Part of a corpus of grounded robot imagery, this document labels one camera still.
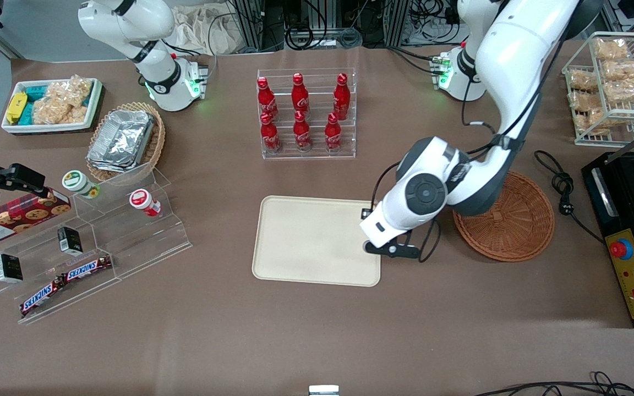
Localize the white rectangular snack bin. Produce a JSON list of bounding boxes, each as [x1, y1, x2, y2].
[[1, 78, 105, 135]]

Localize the small black box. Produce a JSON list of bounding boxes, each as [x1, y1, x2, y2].
[[57, 225, 84, 257], [0, 253, 24, 284]]

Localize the coiled grey cable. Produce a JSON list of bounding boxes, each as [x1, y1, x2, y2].
[[337, 27, 363, 48]]

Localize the clear acrylic bottle rack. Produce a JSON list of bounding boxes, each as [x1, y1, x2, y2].
[[256, 67, 357, 161]]

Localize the clear bag fried snack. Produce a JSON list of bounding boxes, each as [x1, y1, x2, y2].
[[567, 69, 599, 92], [567, 91, 606, 133], [603, 78, 634, 105], [600, 58, 634, 81], [594, 37, 631, 61]]

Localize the aluminium foil container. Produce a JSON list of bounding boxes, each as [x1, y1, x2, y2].
[[86, 109, 156, 173]]

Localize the yellow snack pack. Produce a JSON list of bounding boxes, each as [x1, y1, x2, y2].
[[6, 92, 28, 125]]

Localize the black floor cables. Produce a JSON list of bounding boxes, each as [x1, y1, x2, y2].
[[474, 371, 634, 396]]

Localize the green lid white cup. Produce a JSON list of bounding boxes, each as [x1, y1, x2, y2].
[[62, 169, 101, 200]]

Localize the red lid white cup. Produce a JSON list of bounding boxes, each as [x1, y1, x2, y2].
[[129, 189, 162, 217]]

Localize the clear acrylic stepped stand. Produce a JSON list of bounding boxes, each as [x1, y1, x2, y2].
[[0, 162, 193, 326]]

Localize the black arm base cables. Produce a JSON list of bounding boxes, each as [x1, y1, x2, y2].
[[387, 45, 445, 75]]

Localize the black power cable with plug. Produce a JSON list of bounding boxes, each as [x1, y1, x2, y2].
[[534, 150, 606, 246]]

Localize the beige crumpled cloth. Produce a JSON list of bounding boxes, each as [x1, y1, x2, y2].
[[171, 4, 243, 56]]

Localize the black machine yellow panel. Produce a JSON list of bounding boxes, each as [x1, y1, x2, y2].
[[581, 150, 634, 329]]

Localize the red cookie box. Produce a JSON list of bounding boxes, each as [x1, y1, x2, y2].
[[0, 188, 72, 248]]

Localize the red cola bottle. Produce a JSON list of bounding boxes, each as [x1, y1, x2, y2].
[[291, 73, 310, 116], [333, 73, 351, 119], [260, 113, 282, 154], [324, 113, 343, 152], [256, 77, 278, 119], [293, 111, 313, 152]]

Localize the brown round wicker basket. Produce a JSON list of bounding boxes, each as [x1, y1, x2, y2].
[[452, 170, 555, 262]]

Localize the clear bag rice crackers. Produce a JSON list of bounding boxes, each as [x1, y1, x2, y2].
[[32, 98, 89, 125], [47, 74, 94, 105]]

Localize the white wire rack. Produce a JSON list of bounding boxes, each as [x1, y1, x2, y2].
[[562, 31, 634, 148]]

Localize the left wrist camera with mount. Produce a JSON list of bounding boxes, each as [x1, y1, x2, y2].
[[363, 240, 422, 261]]

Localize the brown chocolate bar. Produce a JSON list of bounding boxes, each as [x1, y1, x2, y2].
[[19, 277, 68, 318], [62, 255, 114, 283]]

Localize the beige rectangular tray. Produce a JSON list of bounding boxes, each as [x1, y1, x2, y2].
[[252, 195, 382, 288]]

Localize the light oval wicker basket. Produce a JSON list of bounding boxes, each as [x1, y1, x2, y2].
[[86, 101, 166, 185]]

